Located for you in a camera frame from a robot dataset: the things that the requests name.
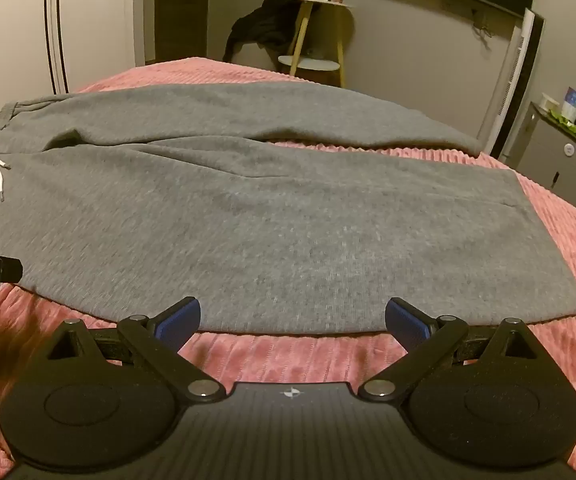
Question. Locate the white standing air conditioner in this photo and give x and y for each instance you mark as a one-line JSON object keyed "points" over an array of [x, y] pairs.
{"points": [[518, 75]]}

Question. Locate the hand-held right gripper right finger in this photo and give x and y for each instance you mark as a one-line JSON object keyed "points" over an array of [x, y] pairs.
{"points": [[405, 319]]}

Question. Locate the white and blue canister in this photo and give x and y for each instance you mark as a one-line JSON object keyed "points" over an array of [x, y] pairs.
{"points": [[572, 105]]}

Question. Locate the green item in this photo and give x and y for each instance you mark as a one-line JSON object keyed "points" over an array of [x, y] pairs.
{"points": [[569, 125]]}

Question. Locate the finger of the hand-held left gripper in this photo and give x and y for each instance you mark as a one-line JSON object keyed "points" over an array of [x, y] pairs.
{"points": [[5, 269]]}

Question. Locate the small white box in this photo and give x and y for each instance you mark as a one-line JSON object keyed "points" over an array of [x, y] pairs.
{"points": [[549, 102]]}

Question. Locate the dark grey cabinet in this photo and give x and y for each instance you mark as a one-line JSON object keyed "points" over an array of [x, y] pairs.
{"points": [[543, 147]]}

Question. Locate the white wardrobe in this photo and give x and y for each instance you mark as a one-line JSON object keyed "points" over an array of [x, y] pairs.
{"points": [[17, 35]]}

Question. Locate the pink ribbed blanket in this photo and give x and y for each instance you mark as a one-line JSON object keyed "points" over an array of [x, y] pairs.
{"points": [[543, 345]]}

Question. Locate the round side table yellow legs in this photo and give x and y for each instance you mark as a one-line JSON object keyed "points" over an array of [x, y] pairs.
{"points": [[313, 63]]}

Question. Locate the dark door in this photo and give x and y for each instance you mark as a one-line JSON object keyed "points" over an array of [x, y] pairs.
{"points": [[182, 10]]}

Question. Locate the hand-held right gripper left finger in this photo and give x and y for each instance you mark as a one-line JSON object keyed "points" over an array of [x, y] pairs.
{"points": [[180, 319]]}

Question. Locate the grey pants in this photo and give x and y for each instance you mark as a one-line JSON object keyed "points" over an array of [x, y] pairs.
{"points": [[268, 210]]}

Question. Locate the black garment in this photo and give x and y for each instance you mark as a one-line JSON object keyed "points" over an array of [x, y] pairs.
{"points": [[260, 27]]}

